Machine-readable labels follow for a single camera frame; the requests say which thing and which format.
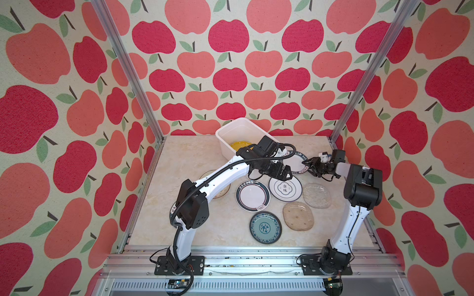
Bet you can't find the small white plate dark rim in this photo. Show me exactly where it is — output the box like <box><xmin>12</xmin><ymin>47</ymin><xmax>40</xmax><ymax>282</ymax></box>
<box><xmin>283</xmin><ymin>151</ymin><xmax>309</xmax><ymax>175</ymax></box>

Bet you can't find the white plate green red rim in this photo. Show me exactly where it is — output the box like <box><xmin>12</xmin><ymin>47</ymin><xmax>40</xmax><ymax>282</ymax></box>
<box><xmin>236</xmin><ymin>180</ymin><xmax>270</xmax><ymax>212</ymax></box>

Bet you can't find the yellow polka dot plate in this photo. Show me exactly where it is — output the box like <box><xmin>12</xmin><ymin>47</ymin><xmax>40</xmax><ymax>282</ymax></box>
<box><xmin>230</xmin><ymin>141</ymin><xmax>253</xmax><ymax>151</ymax></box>

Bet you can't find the white plate dark lettered rim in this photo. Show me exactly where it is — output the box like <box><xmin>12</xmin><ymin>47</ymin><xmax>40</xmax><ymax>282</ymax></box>
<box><xmin>169</xmin><ymin>203</ymin><xmax>177</xmax><ymax>224</ymax></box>

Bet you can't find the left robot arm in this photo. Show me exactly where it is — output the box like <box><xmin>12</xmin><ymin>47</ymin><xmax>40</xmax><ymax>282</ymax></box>
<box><xmin>168</xmin><ymin>136</ymin><xmax>296</xmax><ymax>268</ymax></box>

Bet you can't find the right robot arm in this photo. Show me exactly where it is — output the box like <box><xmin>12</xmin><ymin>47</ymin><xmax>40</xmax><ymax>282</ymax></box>
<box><xmin>302</xmin><ymin>149</ymin><xmax>383</xmax><ymax>275</ymax></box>

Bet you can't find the white plastic bin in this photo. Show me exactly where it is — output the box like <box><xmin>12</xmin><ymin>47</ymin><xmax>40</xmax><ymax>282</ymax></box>
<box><xmin>215</xmin><ymin>118</ymin><xmax>277</xmax><ymax>160</ymax></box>

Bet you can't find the clear glass plate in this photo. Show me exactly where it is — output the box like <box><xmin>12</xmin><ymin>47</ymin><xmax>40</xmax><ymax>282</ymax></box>
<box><xmin>303</xmin><ymin>183</ymin><xmax>332</xmax><ymax>209</ymax></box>

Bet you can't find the white plate black flower outline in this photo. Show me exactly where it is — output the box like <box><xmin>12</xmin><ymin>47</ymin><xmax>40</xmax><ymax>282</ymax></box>
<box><xmin>268</xmin><ymin>177</ymin><xmax>302</xmax><ymax>202</ymax></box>

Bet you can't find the brown translucent glass plate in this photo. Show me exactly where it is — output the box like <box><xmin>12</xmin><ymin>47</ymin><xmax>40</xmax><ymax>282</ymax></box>
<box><xmin>283</xmin><ymin>201</ymin><xmax>314</xmax><ymax>231</ymax></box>

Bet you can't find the beige plate brown rim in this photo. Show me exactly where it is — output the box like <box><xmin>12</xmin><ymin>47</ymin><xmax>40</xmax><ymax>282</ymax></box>
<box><xmin>200</xmin><ymin>170</ymin><xmax>231</xmax><ymax>199</ymax></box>

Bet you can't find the teal patterned plate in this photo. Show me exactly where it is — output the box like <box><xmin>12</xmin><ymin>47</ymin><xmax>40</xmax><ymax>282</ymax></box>
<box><xmin>249</xmin><ymin>212</ymin><xmax>282</xmax><ymax>245</ymax></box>

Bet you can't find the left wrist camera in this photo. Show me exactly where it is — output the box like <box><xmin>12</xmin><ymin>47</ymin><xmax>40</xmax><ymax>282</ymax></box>
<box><xmin>254</xmin><ymin>136</ymin><xmax>280</xmax><ymax>157</ymax></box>

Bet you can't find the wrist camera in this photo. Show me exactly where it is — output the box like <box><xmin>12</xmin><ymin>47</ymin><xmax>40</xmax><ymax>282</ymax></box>
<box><xmin>318</xmin><ymin>149</ymin><xmax>346</xmax><ymax>164</ymax></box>
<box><xmin>254</xmin><ymin>136</ymin><xmax>280</xmax><ymax>157</ymax></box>

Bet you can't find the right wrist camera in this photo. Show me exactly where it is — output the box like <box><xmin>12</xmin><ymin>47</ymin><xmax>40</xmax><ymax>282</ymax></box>
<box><xmin>318</xmin><ymin>149</ymin><xmax>346</xmax><ymax>164</ymax></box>

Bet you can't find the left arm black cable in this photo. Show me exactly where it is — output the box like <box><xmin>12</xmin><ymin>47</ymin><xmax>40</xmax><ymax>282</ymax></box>
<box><xmin>149</xmin><ymin>143</ymin><xmax>297</xmax><ymax>296</ymax></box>

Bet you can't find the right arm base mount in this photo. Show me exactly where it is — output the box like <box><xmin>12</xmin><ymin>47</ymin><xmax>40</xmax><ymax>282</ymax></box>
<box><xmin>296</xmin><ymin>254</ymin><xmax>353</xmax><ymax>276</ymax></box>

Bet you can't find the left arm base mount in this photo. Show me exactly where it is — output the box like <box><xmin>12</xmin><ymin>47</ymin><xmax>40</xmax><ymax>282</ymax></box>
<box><xmin>154</xmin><ymin>255</ymin><xmax>206</xmax><ymax>276</ymax></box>

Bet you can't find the right aluminium frame post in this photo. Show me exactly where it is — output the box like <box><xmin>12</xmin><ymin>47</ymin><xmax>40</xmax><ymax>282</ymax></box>
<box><xmin>328</xmin><ymin>0</ymin><xmax>419</xmax><ymax>148</ymax></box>

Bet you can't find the aluminium frame post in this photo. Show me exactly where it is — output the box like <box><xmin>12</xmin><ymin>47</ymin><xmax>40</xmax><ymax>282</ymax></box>
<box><xmin>328</xmin><ymin>0</ymin><xmax>419</xmax><ymax>148</ymax></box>
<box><xmin>91</xmin><ymin>0</ymin><xmax>165</xmax><ymax>144</ymax></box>

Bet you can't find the left aluminium frame post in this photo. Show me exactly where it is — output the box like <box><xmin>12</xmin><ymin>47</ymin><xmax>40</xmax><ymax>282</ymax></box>
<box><xmin>91</xmin><ymin>0</ymin><xmax>165</xmax><ymax>144</ymax></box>

